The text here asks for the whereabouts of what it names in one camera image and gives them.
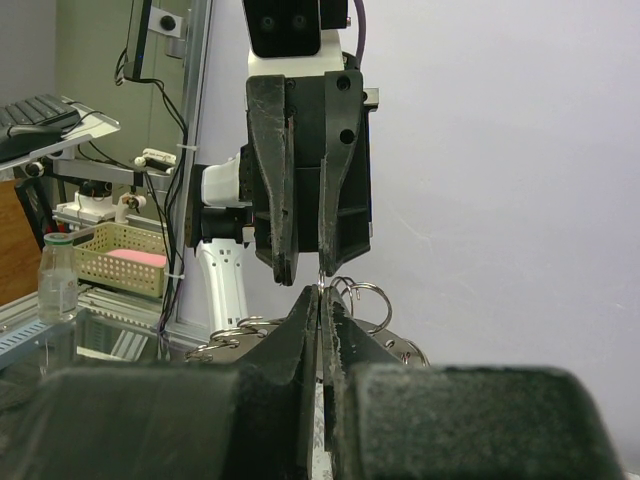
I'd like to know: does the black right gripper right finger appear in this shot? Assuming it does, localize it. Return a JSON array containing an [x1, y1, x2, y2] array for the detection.
[[320, 288, 625, 479]]

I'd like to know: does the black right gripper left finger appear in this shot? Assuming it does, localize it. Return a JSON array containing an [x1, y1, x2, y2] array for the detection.
[[1, 286, 319, 479]]

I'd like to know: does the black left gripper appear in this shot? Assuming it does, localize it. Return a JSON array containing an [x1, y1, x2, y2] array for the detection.
[[243, 70, 372, 286]]

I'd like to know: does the large metal keyring disc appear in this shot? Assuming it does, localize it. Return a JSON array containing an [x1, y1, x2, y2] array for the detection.
[[184, 275, 431, 371]]

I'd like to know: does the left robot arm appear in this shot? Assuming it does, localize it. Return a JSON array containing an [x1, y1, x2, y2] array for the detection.
[[190, 69, 378, 333]]

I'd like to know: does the perforated beige box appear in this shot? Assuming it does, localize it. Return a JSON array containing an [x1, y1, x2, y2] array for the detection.
[[74, 222, 167, 298]]

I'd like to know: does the clear glass bottle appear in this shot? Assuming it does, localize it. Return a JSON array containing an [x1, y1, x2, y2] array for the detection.
[[38, 232, 78, 325]]

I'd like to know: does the black keyboard on stand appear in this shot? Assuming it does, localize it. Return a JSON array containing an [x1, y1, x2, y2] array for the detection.
[[1, 94, 121, 168]]

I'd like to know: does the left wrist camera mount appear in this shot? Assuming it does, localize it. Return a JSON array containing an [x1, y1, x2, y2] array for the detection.
[[242, 0, 349, 78]]

